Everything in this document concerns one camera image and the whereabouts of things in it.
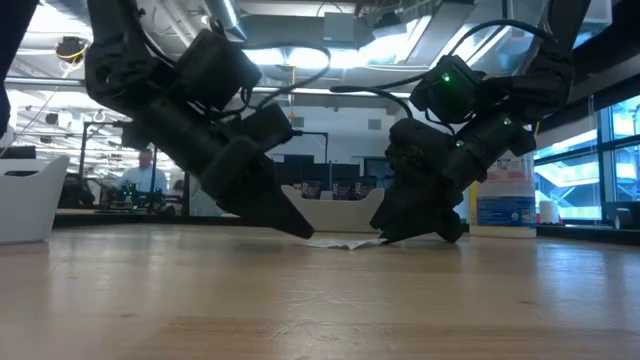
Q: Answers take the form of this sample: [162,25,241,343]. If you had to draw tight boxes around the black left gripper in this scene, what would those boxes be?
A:
[118,99,316,240]

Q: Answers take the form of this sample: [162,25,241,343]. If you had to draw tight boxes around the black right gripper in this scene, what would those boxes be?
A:
[369,112,537,245]

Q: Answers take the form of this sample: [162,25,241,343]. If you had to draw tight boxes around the white printed sachet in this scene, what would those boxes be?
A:
[304,237,389,251]

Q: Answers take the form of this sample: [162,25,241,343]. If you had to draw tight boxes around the black partition panels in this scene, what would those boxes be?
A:
[272,154,386,189]

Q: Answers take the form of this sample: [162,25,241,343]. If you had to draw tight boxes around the Lysol wipes canister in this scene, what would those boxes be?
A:
[468,149,538,239]

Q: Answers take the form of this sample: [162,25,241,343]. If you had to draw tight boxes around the grey plastic bin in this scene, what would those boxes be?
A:
[282,184,386,234]

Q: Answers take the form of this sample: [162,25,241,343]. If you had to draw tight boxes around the person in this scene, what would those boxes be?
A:
[117,148,169,196]

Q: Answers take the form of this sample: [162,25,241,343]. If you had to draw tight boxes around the white paper towel roll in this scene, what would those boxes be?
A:
[539,199,560,225]

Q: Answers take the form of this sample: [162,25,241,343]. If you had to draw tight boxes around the long ceiling strip light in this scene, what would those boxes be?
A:
[249,84,416,101]

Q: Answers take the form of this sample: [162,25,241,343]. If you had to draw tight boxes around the background black robot arms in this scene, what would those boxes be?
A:
[59,172,186,214]

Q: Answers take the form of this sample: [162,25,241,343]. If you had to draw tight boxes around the black tape roll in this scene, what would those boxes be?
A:
[612,208,634,230]

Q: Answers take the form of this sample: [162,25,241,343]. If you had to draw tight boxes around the white plastic bin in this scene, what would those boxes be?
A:
[0,154,71,246]

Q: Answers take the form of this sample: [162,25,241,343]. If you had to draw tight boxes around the black rig frame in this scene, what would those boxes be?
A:
[294,129,330,164]
[78,119,126,176]

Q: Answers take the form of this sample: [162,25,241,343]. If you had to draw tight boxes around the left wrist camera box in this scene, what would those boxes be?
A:
[172,28,264,110]

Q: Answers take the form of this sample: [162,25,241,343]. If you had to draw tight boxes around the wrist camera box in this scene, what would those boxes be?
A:
[409,53,487,125]
[172,28,264,110]

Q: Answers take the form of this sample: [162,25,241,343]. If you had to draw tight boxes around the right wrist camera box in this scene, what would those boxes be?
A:
[409,53,487,125]

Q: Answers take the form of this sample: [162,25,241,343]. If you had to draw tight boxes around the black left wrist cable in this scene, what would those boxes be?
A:
[239,44,332,111]

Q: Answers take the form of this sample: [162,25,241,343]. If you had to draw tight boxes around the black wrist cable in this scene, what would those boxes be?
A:
[239,44,332,111]
[329,18,557,120]

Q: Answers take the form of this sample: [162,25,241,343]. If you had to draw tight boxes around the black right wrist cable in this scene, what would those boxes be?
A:
[329,18,557,120]

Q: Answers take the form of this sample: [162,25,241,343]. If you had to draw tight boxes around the yellow black cord reel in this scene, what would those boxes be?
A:
[54,35,89,66]

